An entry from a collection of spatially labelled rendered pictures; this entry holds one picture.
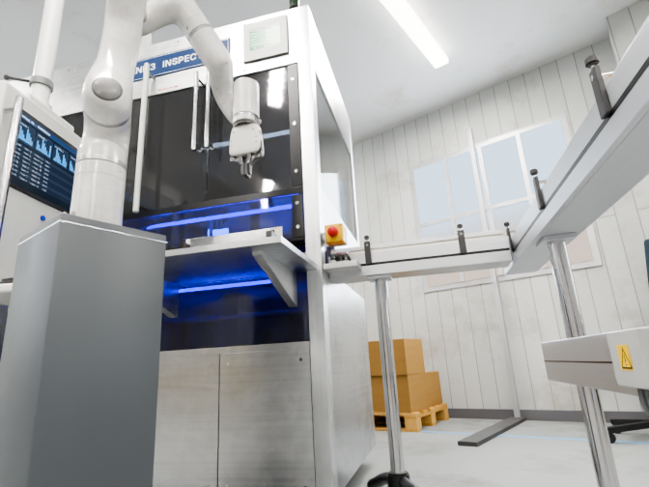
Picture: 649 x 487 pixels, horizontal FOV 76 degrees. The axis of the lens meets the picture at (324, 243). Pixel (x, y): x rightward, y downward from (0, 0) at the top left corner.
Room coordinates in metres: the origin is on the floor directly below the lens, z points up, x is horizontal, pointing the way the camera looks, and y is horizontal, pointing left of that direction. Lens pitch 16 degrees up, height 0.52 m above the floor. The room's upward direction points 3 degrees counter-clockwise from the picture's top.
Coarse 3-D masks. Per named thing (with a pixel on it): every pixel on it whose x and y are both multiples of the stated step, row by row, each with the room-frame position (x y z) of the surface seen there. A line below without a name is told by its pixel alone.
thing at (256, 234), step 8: (240, 232) 1.20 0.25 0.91; (248, 232) 1.20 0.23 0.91; (256, 232) 1.19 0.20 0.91; (264, 232) 1.19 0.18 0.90; (192, 240) 1.24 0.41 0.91; (200, 240) 1.24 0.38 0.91; (208, 240) 1.23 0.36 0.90; (216, 240) 1.22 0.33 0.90; (224, 240) 1.22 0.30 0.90; (232, 240) 1.21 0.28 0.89; (240, 240) 1.20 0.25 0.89
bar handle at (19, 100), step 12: (12, 108) 1.25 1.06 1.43; (12, 120) 1.25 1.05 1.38; (12, 132) 1.24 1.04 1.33; (12, 144) 1.25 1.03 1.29; (12, 156) 1.25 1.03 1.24; (12, 168) 1.26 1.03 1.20; (0, 192) 1.24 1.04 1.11; (0, 204) 1.25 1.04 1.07; (0, 216) 1.25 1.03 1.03; (0, 228) 1.25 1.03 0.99
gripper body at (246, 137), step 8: (240, 128) 1.16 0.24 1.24; (248, 128) 1.15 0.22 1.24; (256, 128) 1.15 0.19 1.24; (232, 136) 1.17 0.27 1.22; (240, 136) 1.16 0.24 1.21; (248, 136) 1.15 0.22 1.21; (256, 136) 1.15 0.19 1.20; (232, 144) 1.17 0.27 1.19; (240, 144) 1.16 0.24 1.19; (248, 144) 1.15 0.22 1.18; (256, 144) 1.15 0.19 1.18; (232, 152) 1.17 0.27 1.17; (240, 152) 1.16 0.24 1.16; (248, 152) 1.16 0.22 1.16; (256, 152) 1.18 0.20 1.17
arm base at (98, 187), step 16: (80, 160) 0.95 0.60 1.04; (96, 160) 0.95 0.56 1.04; (80, 176) 0.95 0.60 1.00; (96, 176) 0.95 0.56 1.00; (112, 176) 0.97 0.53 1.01; (80, 192) 0.95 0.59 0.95; (96, 192) 0.95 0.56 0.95; (112, 192) 0.97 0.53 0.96; (80, 208) 0.94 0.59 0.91; (96, 208) 0.95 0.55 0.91; (112, 208) 0.98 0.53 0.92
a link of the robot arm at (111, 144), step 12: (84, 120) 1.01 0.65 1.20; (84, 132) 1.03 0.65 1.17; (96, 132) 1.02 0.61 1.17; (108, 132) 1.02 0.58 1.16; (120, 132) 1.04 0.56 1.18; (84, 144) 0.95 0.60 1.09; (96, 144) 0.95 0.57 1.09; (108, 144) 0.96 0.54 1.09; (120, 144) 1.04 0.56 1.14; (84, 156) 0.95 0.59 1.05; (96, 156) 0.95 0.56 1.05; (108, 156) 0.96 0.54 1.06; (120, 156) 0.98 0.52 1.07
